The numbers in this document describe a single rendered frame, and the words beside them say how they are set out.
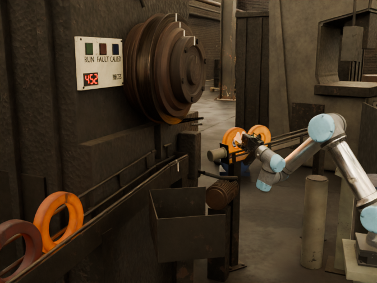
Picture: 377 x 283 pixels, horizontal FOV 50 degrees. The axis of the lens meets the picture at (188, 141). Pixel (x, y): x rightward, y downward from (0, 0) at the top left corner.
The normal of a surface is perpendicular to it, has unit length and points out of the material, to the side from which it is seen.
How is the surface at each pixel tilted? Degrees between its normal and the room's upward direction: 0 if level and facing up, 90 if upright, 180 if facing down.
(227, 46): 90
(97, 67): 90
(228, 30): 90
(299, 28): 90
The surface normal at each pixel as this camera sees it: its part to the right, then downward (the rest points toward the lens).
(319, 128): -0.70, -0.01
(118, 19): 0.91, 0.09
